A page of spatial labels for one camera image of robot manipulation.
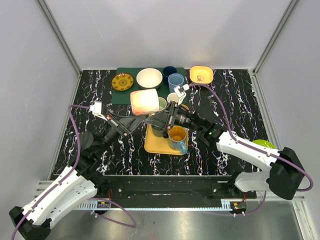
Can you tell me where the lime green plate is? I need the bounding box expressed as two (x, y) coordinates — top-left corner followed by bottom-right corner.
(252, 139), (276, 149)

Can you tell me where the light blue plastic cup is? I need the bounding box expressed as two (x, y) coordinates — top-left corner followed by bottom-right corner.
(168, 73), (185, 93)

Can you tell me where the aluminium frame post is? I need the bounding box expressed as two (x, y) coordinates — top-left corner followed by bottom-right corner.
(36, 0), (82, 76)
(252, 0), (300, 75)

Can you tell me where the dark teal mug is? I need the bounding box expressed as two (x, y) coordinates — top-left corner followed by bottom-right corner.
(151, 125), (169, 139)

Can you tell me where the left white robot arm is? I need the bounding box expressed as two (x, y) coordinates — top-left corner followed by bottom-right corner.
(9, 114), (146, 240)

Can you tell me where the orange plastic tray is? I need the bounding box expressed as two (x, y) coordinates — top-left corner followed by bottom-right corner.
(144, 124), (184, 156)

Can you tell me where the left aluminium frame post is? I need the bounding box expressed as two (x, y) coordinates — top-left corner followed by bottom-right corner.
(36, 0), (82, 76)

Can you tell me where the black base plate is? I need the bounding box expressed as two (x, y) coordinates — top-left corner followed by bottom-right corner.
(96, 175), (257, 200)

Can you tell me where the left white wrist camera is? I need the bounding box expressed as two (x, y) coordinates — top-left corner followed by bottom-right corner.
(89, 101), (107, 121)

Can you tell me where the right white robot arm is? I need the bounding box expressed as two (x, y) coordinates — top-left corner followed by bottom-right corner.
(145, 102), (304, 200)

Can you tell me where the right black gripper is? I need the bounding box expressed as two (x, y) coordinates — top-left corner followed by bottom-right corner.
(144, 101), (204, 133)

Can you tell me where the right aluminium frame post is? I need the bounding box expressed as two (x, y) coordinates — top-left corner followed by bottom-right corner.
(252, 0), (300, 75)

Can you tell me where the pink mug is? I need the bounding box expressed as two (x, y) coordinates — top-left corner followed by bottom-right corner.
(130, 88), (159, 116)

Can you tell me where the yellow patterned plate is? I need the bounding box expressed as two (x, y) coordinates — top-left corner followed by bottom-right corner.
(111, 72), (135, 92)

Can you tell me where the blue mug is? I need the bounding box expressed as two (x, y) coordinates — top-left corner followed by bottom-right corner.
(168, 125), (187, 155)

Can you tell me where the dark green mat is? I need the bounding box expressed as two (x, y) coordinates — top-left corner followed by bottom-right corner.
(111, 67), (170, 105)

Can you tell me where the dark blue cup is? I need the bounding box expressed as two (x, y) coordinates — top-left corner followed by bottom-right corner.
(162, 66), (177, 85)

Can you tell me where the white bowl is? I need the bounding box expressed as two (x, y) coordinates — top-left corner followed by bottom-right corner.
(136, 68), (163, 89)

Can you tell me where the yellow square bowl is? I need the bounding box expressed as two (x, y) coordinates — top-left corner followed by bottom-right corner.
(189, 66), (214, 85)

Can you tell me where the sage green mug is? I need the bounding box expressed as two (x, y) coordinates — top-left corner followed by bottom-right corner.
(158, 97), (167, 112)

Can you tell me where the grey faceted mug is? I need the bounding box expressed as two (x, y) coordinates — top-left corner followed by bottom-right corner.
(166, 92), (179, 103)

